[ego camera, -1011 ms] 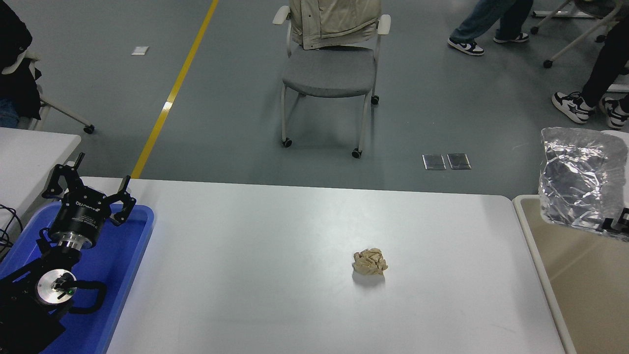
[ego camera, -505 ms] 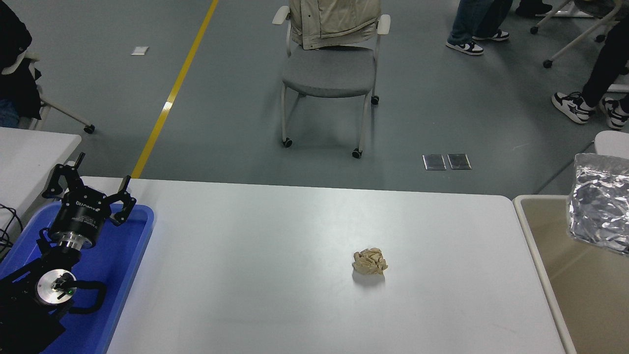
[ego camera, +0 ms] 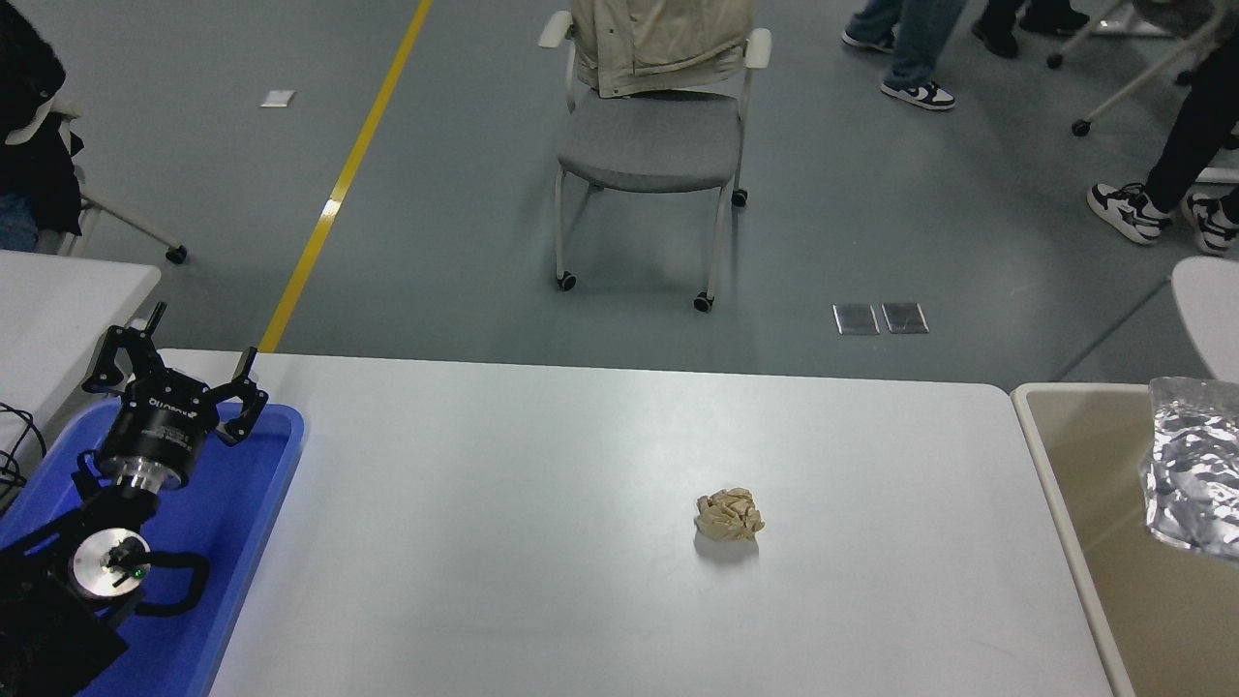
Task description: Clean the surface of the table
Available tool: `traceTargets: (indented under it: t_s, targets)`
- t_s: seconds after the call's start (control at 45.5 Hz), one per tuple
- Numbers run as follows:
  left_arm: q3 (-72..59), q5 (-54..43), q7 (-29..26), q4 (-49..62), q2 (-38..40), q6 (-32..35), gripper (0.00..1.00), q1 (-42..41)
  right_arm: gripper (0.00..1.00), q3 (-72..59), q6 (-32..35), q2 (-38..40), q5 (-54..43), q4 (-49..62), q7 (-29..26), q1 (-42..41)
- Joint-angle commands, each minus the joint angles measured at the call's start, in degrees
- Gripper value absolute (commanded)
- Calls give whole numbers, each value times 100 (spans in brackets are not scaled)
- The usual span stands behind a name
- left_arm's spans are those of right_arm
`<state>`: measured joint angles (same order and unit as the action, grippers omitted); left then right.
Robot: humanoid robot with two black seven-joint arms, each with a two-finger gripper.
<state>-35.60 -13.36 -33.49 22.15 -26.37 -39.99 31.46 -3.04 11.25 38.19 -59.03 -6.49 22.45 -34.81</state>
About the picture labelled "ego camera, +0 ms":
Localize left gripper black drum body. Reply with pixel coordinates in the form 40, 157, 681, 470
95, 371, 217, 466

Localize tan paper ball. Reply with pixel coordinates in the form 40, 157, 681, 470
693, 487, 766, 543

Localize silver foil tray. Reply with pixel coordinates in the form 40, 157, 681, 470
1140, 376, 1239, 562

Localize white rectangular side table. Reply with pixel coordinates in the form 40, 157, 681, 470
0, 250, 163, 456

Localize blue plastic tray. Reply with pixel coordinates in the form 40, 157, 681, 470
0, 397, 306, 697

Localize person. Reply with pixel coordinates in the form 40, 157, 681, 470
0, 192, 40, 255
1086, 29, 1239, 256
840, 0, 969, 111
971, 0, 1092, 59

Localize black jacket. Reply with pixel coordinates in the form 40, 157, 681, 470
0, 0, 85, 238

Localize beige jacket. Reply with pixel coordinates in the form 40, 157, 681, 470
571, 0, 754, 100

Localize large pale bin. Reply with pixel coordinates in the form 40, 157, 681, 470
1010, 381, 1239, 697

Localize white swivel chair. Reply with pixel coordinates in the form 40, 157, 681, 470
1045, 0, 1239, 146

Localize white round table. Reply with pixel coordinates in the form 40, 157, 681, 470
1171, 256, 1239, 383

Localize white frame castor chair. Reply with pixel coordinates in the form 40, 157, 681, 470
0, 97, 189, 265

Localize thin black cable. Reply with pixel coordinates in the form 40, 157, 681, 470
0, 402, 46, 509

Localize grey seat white frame chair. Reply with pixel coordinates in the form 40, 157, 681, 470
538, 10, 773, 313

